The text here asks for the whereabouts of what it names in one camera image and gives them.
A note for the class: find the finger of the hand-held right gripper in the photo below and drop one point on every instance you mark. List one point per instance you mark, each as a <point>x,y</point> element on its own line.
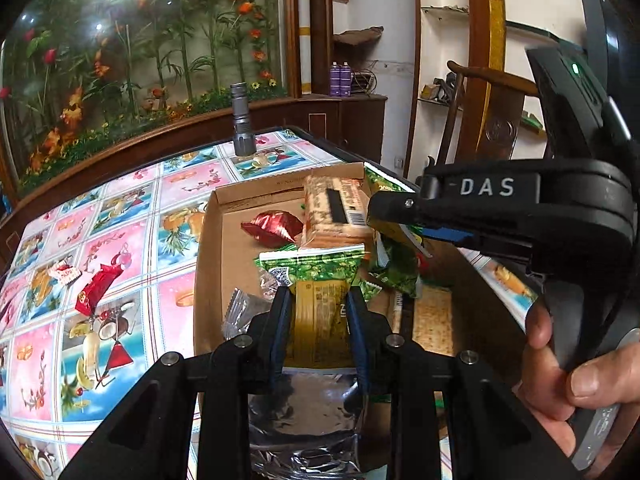
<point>400,206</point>
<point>445,236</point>

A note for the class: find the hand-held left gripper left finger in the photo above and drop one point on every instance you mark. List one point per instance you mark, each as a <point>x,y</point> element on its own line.
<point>281,340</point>

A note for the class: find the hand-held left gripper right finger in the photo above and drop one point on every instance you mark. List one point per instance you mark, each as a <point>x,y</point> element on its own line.
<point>356,340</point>

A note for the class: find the green yellow snack packet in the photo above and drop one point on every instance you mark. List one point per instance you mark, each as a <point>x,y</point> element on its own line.
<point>387,182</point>

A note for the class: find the small silver snack packet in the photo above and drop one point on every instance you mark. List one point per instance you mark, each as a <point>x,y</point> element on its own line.
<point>245,310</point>

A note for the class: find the green leaf snack packet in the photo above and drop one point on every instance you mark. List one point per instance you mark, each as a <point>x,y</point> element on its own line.
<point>320,265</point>
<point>395,270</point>

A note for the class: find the clear cracker packet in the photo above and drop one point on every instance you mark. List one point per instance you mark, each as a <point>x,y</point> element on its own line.
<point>432,320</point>

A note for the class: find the large silver foil bag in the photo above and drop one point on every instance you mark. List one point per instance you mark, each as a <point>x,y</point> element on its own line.
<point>310,420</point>

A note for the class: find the long cracker packet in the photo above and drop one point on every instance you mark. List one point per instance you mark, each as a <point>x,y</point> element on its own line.
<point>315,210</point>

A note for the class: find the cardboard box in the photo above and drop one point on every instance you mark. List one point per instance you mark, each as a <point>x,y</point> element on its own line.
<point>215,280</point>

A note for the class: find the dark red snack packet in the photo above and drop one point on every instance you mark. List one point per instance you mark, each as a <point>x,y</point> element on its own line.
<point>272,225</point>

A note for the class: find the person's right hand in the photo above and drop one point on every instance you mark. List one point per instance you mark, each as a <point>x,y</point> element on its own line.
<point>545,400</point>

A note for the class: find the wooden chair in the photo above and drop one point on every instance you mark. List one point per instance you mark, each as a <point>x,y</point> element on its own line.
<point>500,130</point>

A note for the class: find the purple spray can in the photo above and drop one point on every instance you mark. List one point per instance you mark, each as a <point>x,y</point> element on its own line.
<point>346,80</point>
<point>335,80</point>

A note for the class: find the driftwood ornament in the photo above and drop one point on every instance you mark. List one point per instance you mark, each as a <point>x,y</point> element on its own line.
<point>357,37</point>

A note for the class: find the printed tablecloth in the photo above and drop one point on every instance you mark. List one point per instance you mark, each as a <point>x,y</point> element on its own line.
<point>130,250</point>

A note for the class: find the grey flashlight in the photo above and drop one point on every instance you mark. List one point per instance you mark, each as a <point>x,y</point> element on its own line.
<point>242,125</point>

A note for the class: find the red candy packet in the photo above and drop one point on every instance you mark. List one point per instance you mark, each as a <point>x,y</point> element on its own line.
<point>97,287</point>

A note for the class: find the white gold pillar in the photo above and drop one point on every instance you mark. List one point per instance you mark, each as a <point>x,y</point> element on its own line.
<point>305,35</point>

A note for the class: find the red white candy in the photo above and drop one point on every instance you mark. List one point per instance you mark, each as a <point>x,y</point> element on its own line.
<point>65,272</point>

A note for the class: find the flower glass panel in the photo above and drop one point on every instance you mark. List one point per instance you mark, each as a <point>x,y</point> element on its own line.
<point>150,35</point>

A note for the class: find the glass wall shelf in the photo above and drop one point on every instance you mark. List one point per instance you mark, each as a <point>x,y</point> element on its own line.
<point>445,10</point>
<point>440,95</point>

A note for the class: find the wooden gold arch frame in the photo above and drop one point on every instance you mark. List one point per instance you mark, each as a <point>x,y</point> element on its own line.
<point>487,35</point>

